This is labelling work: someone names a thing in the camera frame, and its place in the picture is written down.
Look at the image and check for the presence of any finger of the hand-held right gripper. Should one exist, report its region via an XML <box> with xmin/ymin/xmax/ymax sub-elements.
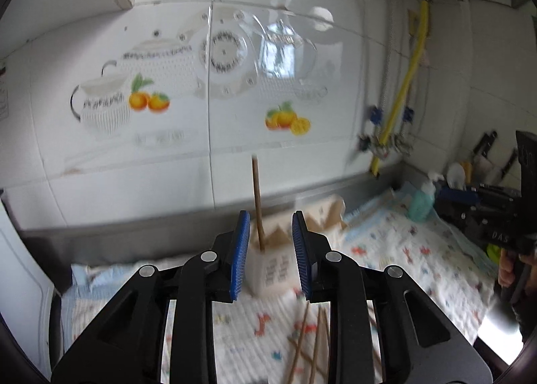
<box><xmin>435</xmin><ymin>188</ymin><xmax>481</xmax><ymax>207</ymax></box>
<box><xmin>436</xmin><ymin>201</ymin><xmax>475</xmax><ymax>229</ymax></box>

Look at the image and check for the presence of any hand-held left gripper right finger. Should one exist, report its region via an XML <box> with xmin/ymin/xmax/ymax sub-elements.
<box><xmin>291</xmin><ymin>210</ymin><xmax>493</xmax><ymax>384</ymax></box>

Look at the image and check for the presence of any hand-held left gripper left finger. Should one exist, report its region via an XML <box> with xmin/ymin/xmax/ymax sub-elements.
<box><xmin>50</xmin><ymin>210</ymin><xmax>252</xmax><ymax>384</ymax></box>

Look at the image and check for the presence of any cream plastic chopstick holder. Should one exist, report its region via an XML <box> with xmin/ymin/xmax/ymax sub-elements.
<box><xmin>247</xmin><ymin>194</ymin><xmax>350</xmax><ymax>298</ymax></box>

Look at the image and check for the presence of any person's right hand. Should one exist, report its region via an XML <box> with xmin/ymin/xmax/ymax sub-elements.
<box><xmin>498</xmin><ymin>246</ymin><xmax>520</xmax><ymax>289</ymax></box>

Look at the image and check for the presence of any white plastic ladle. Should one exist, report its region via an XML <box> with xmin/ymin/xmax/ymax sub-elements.
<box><xmin>446</xmin><ymin>163</ymin><xmax>467</xmax><ymax>191</ymax></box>

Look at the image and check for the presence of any green soap pump bottle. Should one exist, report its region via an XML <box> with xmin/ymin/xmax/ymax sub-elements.
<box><xmin>407</xmin><ymin>172</ymin><xmax>445</xmax><ymax>221</ymax></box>

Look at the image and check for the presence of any white printed quilted cloth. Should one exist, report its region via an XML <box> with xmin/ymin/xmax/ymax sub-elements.
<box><xmin>61</xmin><ymin>185</ymin><xmax>500</xmax><ymax>384</ymax></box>

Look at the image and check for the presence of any metal pipe valve assembly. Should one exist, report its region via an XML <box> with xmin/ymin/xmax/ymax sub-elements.
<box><xmin>356</xmin><ymin>105</ymin><xmax>417</xmax><ymax>159</ymax></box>

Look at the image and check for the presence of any black-handled kitchen knife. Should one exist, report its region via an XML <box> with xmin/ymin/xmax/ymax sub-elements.
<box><xmin>500</xmin><ymin>148</ymin><xmax>520</xmax><ymax>183</ymax></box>
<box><xmin>472</xmin><ymin>131</ymin><xmax>498</xmax><ymax>159</ymax></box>

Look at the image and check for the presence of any yellow gas hose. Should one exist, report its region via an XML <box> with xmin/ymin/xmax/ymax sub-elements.
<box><xmin>369</xmin><ymin>0</ymin><xmax>431</xmax><ymax>178</ymax></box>

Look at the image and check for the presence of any braided metal hose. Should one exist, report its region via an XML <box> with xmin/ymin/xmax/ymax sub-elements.
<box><xmin>375</xmin><ymin>0</ymin><xmax>398</xmax><ymax>150</ymax></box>

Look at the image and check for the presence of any white wall label sheet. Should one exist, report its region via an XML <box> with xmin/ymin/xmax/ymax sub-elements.
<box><xmin>0</xmin><ymin>61</ymin><xmax>10</xmax><ymax>120</ymax></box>

